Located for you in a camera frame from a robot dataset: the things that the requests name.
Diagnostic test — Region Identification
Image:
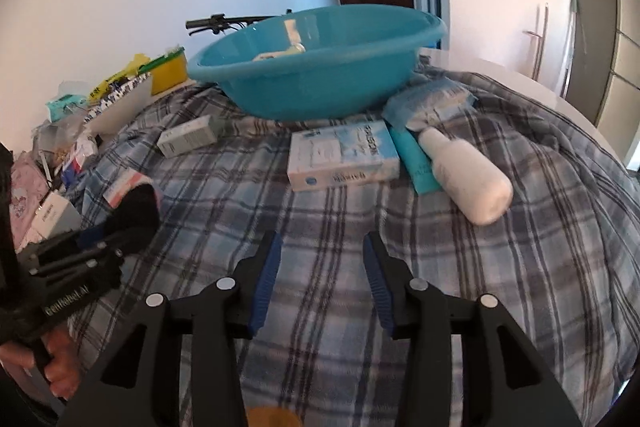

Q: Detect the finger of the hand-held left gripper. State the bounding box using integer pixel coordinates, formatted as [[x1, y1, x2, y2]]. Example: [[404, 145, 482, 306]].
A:
[[22, 184, 162, 266], [30, 249, 126, 289]]

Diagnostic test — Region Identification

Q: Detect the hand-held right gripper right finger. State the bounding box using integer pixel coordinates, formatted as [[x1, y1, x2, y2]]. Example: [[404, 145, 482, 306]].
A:
[[362, 231, 583, 427]]

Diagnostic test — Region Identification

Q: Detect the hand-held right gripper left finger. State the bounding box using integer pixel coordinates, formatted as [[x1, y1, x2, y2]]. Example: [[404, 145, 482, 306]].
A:
[[57, 229, 284, 427]]

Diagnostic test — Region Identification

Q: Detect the red white box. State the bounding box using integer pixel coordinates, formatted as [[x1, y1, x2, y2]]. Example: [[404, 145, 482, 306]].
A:
[[102, 168, 153, 208]]

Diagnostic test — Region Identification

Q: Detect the blue plastic basin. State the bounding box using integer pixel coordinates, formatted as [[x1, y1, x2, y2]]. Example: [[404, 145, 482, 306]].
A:
[[186, 5, 448, 122]]

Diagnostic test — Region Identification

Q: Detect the person's left hand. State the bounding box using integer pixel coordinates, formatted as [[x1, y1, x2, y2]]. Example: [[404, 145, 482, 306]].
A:
[[0, 324, 83, 403]]

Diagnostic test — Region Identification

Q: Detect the cream white box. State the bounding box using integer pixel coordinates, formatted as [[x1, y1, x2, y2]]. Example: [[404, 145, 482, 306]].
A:
[[32, 196, 83, 239]]

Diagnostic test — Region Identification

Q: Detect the blue red wet wipes pack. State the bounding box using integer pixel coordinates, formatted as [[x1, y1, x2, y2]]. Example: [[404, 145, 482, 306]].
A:
[[62, 142, 98, 188]]

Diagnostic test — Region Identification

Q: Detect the blue plaid cloth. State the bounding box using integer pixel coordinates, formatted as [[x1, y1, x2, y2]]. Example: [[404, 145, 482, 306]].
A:
[[65, 57, 633, 427]]

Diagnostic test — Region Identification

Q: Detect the white green small box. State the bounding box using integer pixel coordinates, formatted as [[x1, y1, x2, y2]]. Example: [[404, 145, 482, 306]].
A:
[[157, 114, 218, 158]]

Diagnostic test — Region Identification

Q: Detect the pink bear print pouch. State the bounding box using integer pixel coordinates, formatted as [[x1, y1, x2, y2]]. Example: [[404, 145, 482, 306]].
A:
[[10, 157, 51, 250]]

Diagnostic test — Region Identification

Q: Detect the teal tube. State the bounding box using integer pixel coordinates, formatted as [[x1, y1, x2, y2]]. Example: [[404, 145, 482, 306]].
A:
[[389, 127, 443, 195]]

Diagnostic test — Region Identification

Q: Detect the green white tissue pack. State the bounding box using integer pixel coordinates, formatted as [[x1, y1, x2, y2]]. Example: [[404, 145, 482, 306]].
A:
[[45, 93, 88, 124]]

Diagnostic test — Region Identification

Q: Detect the yellow plastic bag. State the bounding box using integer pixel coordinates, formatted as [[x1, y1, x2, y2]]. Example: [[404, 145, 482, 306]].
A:
[[87, 53, 151, 102]]

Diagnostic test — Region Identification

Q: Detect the blue white box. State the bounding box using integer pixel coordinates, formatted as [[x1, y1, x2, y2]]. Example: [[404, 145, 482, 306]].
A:
[[286, 120, 401, 192]]

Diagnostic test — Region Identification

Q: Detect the white plastic bottle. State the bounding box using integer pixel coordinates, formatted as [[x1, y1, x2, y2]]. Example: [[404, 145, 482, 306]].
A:
[[417, 127, 514, 226]]

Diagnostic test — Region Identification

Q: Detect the yellow container with green lid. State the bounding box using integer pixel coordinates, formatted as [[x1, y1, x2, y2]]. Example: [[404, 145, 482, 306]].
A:
[[145, 47, 190, 96]]

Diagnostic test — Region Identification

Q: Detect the blue pouch packet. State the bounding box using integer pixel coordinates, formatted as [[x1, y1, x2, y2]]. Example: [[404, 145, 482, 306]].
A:
[[382, 79, 476, 130]]

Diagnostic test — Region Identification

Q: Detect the metal rod stand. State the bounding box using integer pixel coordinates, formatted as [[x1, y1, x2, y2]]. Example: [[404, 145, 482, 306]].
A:
[[522, 3, 549, 80]]

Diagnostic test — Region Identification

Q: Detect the mop pole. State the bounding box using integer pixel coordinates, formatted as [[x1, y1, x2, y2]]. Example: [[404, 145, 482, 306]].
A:
[[562, 0, 578, 98]]

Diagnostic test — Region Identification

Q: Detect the grey refrigerator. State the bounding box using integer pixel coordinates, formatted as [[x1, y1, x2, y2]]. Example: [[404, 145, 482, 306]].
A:
[[562, 0, 640, 172]]

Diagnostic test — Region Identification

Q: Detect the bicycle handlebar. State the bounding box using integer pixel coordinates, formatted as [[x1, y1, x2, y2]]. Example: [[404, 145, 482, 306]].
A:
[[185, 9, 293, 38]]

